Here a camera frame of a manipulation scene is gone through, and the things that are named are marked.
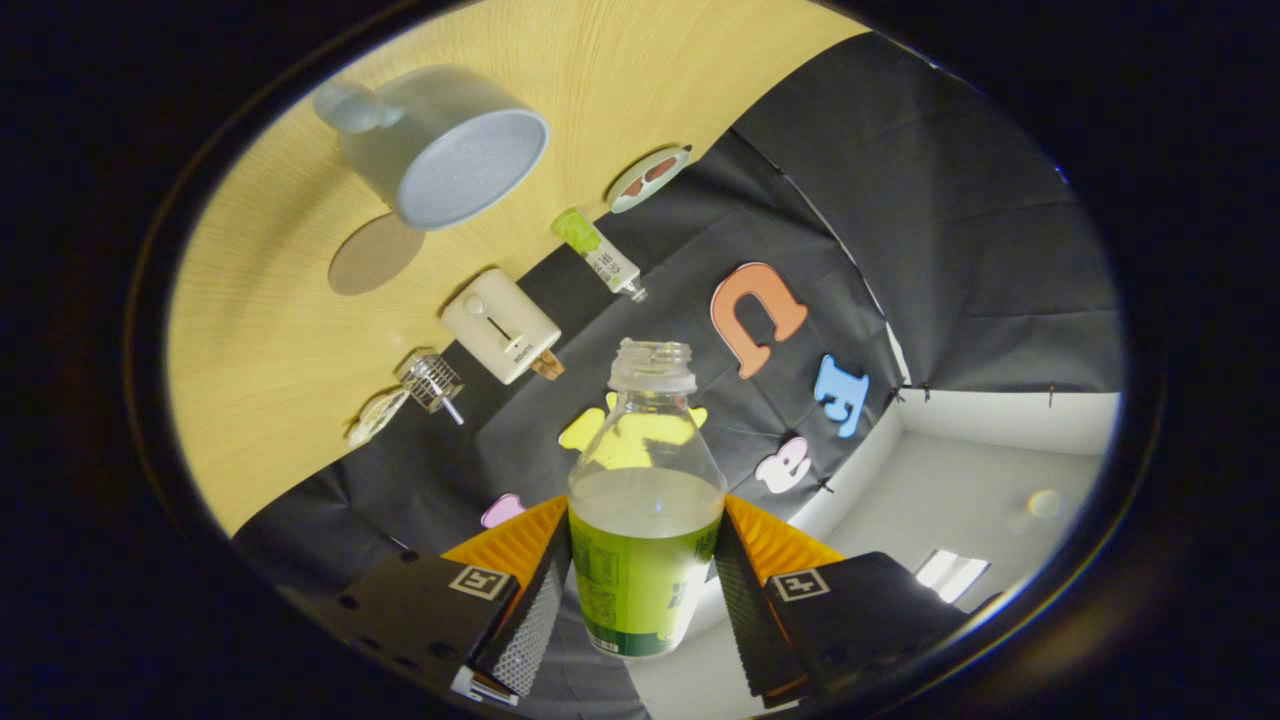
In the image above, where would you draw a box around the metal mesh holder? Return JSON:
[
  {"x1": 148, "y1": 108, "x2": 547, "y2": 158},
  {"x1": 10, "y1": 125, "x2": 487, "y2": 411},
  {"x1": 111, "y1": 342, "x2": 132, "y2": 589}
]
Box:
[{"x1": 395, "y1": 347, "x2": 466, "y2": 416}]

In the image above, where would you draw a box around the white cup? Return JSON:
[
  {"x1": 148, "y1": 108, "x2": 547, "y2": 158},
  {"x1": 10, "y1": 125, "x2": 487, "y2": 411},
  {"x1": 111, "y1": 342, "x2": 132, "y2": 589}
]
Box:
[{"x1": 312, "y1": 65, "x2": 551, "y2": 232}]

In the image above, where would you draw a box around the green label juice bottle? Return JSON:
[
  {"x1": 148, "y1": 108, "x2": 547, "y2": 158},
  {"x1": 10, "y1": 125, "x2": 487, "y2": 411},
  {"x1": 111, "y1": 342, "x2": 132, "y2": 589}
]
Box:
[{"x1": 567, "y1": 339, "x2": 728, "y2": 659}]

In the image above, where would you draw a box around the slim white green drink bottle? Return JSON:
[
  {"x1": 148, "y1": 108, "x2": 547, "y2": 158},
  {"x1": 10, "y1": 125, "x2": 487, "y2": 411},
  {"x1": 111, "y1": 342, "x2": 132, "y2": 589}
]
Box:
[{"x1": 550, "y1": 207, "x2": 649, "y2": 303}]

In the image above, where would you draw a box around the white toaster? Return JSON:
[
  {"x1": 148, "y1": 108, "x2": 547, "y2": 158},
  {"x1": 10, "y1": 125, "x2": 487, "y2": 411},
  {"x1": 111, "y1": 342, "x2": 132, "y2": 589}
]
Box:
[{"x1": 441, "y1": 267, "x2": 563, "y2": 386}]

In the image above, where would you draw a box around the white divided tray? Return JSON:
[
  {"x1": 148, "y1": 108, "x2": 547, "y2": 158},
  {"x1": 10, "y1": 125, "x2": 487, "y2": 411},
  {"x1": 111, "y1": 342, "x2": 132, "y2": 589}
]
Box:
[{"x1": 346, "y1": 388, "x2": 411, "y2": 448}]

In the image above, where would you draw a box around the brown round coaster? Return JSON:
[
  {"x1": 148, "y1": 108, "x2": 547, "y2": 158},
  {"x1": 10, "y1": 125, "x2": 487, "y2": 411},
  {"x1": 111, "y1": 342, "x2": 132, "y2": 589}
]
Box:
[{"x1": 328, "y1": 211, "x2": 427, "y2": 297}]

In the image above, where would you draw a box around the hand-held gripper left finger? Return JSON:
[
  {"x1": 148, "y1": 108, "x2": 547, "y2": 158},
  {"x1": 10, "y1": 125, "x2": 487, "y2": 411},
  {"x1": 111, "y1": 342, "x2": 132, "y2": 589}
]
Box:
[{"x1": 320, "y1": 495, "x2": 573, "y2": 709}]

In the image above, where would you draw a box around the ceiling light panel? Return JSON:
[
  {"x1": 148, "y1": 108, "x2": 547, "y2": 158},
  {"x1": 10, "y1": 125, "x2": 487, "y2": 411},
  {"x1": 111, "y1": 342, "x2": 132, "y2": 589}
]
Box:
[{"x1": 915, "y1": 548, "x2": 991, "y2": 604}]

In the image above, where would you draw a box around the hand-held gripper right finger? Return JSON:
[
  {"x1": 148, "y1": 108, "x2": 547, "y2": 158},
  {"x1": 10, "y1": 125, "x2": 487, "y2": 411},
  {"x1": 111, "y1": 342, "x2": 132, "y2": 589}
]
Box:
[{"x1": 712, "y1": 493, "x2": 971, "y2": 711}]

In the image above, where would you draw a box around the wooden table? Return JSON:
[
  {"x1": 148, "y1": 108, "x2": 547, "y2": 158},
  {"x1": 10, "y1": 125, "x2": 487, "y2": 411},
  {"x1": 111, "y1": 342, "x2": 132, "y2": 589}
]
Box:
[{"x1": 165, "y1": 0, "x2": 871, "y2": 536}]

